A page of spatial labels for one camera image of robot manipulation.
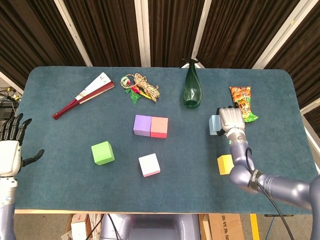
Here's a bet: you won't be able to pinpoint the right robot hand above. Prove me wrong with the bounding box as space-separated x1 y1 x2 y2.
216 104 246 137

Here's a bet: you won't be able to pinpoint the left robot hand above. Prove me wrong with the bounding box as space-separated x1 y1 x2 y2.
0 112 45 176

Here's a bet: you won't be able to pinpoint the light blue foam cube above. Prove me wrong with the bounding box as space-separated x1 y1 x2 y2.
208 114 223 136

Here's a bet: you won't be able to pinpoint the yellow foam cube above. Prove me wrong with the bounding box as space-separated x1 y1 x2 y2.
216 154 235 176

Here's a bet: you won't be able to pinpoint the purple foam cube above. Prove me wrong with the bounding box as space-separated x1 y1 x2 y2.
133 114 153 137

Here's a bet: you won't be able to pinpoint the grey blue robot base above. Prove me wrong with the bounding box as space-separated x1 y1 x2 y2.
99 213 202 240

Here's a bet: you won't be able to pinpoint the orange green snack bag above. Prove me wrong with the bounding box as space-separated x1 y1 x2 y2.
229 86 259 123

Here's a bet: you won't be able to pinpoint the dark green glass bottle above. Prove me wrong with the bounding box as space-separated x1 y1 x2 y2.
181 58 203 109

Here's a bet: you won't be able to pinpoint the red foam cube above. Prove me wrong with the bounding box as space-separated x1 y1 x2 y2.
150 116 169 139

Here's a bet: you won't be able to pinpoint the blue felt table mat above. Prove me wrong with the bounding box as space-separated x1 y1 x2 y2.
0 66 320 215

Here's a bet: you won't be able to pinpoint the green foam cube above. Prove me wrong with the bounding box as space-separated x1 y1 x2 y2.
90 140 116 166

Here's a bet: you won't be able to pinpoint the pale pink foam cube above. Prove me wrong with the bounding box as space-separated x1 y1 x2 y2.
138 153 161 178

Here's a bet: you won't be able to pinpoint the colourful tassel ornament green leaves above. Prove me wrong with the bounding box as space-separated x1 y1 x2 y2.
119 74 148 104

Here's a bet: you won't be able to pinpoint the white cardboard box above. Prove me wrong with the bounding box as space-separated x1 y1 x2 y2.
70 213 91 240

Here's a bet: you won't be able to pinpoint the brown cardboard box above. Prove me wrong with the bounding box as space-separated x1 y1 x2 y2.
208 213 245 240

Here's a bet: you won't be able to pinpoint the folding fan dark red ribs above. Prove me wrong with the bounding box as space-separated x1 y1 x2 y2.
52 72 116 121

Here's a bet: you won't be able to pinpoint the dark brown pleated curtain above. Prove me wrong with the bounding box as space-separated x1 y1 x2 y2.
0 0 320 108

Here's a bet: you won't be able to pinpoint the white metal frame post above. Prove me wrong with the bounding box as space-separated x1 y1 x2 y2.
299 97 320 115
53 0 93 67
251 0 308 70
0 70 25 95
191 0 212 69
134 0 152 68

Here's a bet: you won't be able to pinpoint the braided beige rope bundle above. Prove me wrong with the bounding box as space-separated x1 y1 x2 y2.
133 72 161 103

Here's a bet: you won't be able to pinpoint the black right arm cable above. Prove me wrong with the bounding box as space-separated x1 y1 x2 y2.
244 147 296 240

